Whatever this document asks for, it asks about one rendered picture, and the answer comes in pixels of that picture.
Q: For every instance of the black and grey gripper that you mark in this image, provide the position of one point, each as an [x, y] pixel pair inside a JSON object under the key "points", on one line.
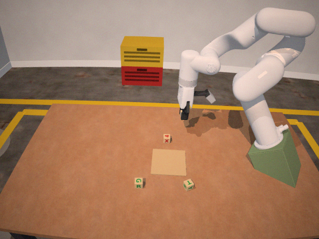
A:
{"points": [[185, 99]]}

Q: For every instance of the tan flat mat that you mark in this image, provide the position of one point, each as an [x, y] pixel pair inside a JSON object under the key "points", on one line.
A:
{"points": [[168, 162]]}

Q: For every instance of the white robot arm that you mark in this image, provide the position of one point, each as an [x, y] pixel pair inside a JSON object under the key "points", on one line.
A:
{"points": [[249, 86]]}

